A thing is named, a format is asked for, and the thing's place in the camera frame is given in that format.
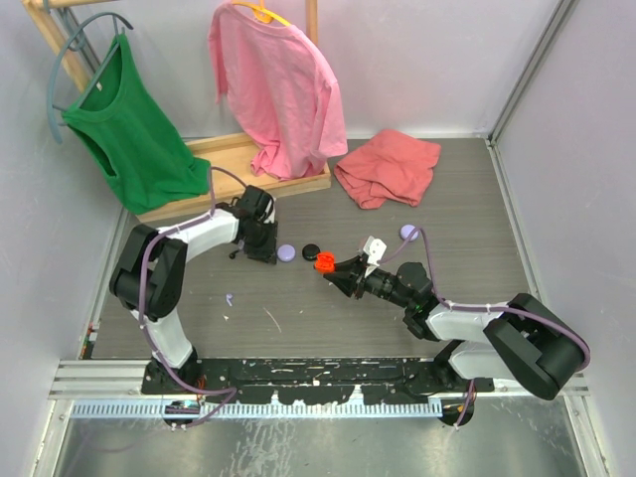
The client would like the wooden clothes rack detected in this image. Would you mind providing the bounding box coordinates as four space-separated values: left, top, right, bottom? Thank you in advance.
23 1 332 201

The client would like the orange round charging case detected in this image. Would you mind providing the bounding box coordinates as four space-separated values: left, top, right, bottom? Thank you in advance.
314 251 336 274

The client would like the pink t-shirt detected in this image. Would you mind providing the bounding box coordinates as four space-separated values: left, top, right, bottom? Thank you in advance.
208 1 348 180

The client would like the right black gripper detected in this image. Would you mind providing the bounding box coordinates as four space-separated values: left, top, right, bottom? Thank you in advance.
324 253 413 311

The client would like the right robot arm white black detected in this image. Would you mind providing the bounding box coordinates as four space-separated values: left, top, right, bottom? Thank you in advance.
314 253 590 400

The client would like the aluminium corner post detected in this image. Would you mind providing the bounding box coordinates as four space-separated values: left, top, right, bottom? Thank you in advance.
486 0 582 146

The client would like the lilac earbud charging case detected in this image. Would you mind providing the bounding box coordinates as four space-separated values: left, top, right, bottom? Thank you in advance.
399 224 419 242

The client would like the green tank top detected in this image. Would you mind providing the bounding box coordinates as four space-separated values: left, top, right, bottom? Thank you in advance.
62 34 210 215

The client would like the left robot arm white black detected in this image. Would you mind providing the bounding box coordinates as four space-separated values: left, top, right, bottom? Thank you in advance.
109 185 277 394

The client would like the lilac round charging case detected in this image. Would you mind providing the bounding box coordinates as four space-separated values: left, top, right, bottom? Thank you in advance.
276 243 296 262

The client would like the black round charging case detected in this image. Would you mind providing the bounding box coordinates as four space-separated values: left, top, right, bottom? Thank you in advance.
301 243 321 261

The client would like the white slotted cable duct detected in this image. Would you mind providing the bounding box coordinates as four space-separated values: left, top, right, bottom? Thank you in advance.
71 398 443 419

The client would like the coral folded cloth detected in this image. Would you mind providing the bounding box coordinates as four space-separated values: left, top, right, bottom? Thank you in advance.
334 129 441 210

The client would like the yellow hanger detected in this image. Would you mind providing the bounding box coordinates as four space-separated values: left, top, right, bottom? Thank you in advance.
231 0 291 27

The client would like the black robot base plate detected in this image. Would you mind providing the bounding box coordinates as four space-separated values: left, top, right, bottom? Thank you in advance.
141 357 496 404

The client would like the grey-blue hanger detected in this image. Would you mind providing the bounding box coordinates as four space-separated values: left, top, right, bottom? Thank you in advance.
46 12 135 145

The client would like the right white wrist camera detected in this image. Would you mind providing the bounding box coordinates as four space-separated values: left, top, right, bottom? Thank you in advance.
360 236 387 278

